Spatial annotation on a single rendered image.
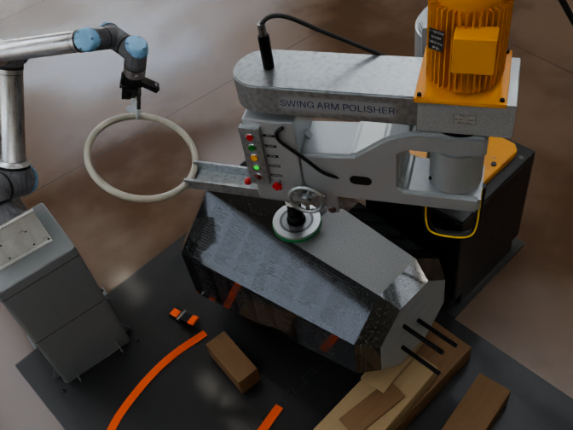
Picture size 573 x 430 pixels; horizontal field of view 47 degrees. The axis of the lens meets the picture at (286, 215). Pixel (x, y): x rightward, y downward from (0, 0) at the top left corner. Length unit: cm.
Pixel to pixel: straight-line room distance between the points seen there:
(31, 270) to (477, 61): 214
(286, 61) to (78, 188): 269
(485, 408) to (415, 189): 123
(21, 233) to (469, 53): 210
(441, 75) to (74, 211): 308
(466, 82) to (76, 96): 401
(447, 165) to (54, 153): 342
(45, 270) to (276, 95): 147
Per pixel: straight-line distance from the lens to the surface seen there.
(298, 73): 231
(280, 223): 291
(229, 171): 287
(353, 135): 249
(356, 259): 281
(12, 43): 299
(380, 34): 555
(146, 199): 279
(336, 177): 249
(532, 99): 494
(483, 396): 333
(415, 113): 221
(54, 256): 321
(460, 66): 200
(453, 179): 241
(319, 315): 285
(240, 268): 307
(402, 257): 282
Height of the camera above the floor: 308
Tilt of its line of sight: 48 degrees down
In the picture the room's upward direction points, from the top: 11 degrees counter-clockwise
